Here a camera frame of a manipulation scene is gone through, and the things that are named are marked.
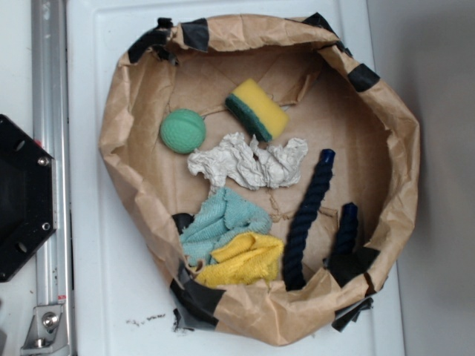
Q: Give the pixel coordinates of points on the yellow and green sponge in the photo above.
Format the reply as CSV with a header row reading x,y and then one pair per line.
x,y
259,115

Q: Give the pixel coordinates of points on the brown paper bag bin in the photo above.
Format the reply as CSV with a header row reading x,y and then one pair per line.
x,y
333,101

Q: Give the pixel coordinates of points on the crumpled white paper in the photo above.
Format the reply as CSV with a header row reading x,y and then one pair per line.
x,y
249,165

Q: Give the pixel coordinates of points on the light blue cloth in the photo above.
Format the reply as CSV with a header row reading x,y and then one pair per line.
x,y
222,217

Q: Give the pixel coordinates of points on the green rubber ball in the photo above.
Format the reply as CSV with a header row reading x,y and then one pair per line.
x,y
183,131

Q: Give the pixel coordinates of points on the yellow cloth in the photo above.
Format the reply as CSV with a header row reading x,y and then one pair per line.
x,y
248,258

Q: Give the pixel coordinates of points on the white tray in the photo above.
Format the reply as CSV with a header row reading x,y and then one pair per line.
x,y
123,305

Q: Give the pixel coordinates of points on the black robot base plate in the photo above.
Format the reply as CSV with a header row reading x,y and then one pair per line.
x,y
27,207

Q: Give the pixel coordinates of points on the aluminium rail profile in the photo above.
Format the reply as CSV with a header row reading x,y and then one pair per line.
x,y
54,275

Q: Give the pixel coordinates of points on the metal corner bracket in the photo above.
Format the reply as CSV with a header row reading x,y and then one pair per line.
x,y
47,334

